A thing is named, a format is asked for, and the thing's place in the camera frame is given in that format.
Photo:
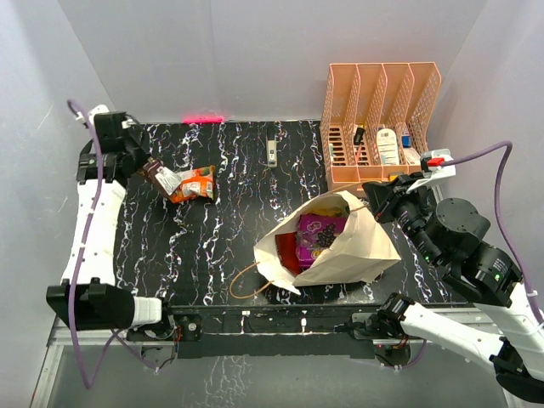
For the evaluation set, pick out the purple snack packet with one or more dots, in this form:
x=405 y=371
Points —
x=315 y=234

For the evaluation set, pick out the red snack packet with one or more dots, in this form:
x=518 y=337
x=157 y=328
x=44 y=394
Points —
x=286 y=247

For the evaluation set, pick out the black yellow highlighter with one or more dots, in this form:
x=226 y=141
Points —
x=359 y=133

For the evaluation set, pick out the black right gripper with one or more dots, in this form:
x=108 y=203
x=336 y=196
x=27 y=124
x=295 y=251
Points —
x=383 y=196

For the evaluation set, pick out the peach plastic desk organizer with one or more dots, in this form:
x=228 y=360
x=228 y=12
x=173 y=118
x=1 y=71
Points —
x=397 y=95

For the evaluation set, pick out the pink tape strip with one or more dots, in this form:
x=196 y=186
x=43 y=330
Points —
x=201 y=118

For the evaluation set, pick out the brown sea salt packet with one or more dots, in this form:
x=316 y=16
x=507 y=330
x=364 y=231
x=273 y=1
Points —
x=165 y=179

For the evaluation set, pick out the grey black stapler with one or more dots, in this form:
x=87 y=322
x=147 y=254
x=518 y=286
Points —
x=271 y=148

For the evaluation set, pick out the beige paper bag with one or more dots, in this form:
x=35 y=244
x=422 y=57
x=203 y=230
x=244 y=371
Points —
x=361 y=252

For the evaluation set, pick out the orange snack packet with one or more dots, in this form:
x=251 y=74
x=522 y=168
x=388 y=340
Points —
x=194 y=183

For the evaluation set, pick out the white lotion tube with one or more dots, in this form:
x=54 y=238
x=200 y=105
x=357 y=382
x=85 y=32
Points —
x=387 y=146

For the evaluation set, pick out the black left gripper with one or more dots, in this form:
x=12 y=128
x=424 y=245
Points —
x=142 y=153

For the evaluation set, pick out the black front mounting rail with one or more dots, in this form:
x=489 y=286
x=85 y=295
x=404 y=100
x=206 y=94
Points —
x=270 y=330

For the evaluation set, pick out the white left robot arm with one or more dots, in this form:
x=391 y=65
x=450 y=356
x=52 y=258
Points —
x=87 y=297

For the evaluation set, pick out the small white blue box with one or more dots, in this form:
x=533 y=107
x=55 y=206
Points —
x=412 y=157

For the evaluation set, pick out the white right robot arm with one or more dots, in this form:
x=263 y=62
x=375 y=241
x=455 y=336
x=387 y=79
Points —
x=450 y=235

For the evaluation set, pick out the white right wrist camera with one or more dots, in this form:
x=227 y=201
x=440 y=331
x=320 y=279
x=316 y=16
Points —
x=436 y=167

